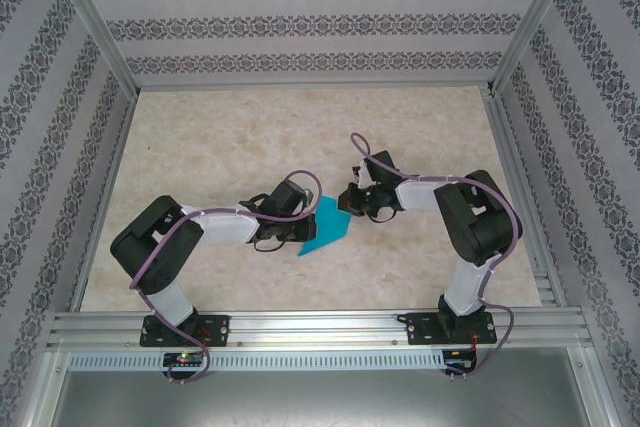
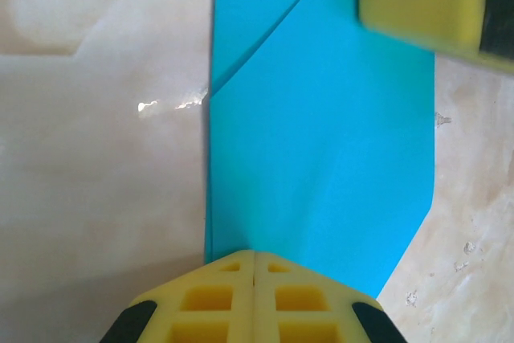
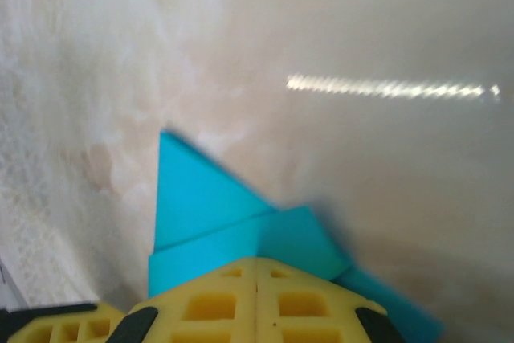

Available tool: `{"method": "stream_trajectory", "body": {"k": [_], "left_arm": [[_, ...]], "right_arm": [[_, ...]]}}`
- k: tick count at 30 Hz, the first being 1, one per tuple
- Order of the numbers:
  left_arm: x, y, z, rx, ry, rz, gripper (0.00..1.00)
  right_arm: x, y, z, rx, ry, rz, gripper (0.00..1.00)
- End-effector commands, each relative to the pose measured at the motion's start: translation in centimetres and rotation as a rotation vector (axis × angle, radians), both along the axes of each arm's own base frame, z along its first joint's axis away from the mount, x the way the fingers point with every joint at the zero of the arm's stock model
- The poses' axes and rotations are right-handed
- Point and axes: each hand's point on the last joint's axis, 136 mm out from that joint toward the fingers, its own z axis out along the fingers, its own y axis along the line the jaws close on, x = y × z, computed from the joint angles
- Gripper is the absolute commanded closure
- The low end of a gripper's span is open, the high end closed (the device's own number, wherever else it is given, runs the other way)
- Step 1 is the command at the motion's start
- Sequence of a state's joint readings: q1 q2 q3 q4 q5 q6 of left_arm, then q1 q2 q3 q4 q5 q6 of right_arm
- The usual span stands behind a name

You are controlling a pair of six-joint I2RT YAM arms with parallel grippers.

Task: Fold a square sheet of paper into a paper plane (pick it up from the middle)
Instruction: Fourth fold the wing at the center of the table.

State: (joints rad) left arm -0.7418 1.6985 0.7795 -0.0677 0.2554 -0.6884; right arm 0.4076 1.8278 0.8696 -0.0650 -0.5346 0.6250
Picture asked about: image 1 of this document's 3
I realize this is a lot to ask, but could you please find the blue paper sheet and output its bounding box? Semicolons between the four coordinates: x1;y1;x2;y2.
297;194;354;259

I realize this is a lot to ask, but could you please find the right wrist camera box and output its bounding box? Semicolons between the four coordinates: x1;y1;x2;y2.
352;149;400;187

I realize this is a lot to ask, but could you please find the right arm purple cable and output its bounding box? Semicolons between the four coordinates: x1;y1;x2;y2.
349;132;516;383

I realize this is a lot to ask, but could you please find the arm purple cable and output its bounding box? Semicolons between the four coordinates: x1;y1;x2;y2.
349;132;516;383
129;169;322;387

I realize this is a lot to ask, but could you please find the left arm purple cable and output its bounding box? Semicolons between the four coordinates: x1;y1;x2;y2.
129;169;322;387

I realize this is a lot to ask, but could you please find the aluminium mounting rail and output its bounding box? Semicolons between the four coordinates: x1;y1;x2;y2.
47;310;594;351

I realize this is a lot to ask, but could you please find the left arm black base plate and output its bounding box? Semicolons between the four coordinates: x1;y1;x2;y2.
138;314;231;348

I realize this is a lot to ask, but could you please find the aluminium frame crossbar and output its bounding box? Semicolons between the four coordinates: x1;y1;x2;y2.
135;79;496;93

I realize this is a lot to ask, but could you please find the slotted grey cable duct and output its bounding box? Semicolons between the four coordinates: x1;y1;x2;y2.
67;350;447;372

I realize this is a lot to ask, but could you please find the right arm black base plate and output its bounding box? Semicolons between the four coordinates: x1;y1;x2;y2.
405;310;499;347

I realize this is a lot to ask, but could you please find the aluminium side rail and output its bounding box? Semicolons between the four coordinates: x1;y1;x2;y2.
67;91;140;313
480;86;571;309

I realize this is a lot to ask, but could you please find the aluminium frame post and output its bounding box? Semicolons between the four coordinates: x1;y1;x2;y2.
38;0;140;97
22;349;71;427
569;346;621;427
489;0;585;96

